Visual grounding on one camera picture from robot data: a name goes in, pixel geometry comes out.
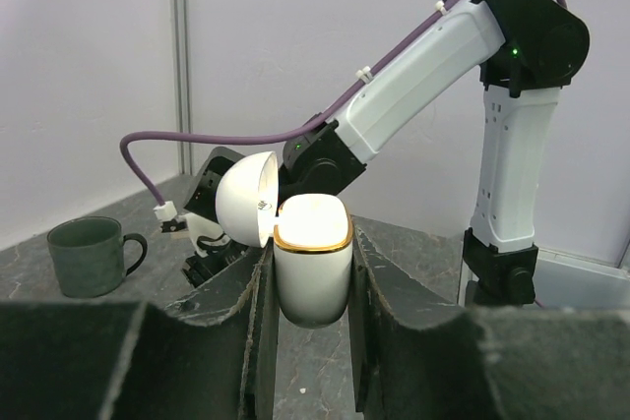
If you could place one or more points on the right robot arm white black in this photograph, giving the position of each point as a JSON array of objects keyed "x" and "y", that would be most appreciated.
[{"x": 527, "y": 51}]

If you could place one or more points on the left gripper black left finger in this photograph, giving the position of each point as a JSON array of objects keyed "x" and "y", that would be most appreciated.
[{"x": 209, "y": 355}]

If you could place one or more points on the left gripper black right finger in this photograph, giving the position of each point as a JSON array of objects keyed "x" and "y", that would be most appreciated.
[{"x": 415, "y": 355}]

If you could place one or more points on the dark green mug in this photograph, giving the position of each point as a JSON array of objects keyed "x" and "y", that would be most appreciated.
[{"x": 88, "y": 255}]

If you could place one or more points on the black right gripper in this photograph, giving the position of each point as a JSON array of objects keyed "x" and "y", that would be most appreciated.
[{"x": 198, "y": 269}]

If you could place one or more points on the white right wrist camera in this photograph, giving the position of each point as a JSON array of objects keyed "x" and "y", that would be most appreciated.
[{"x": 205, "y": 235}]

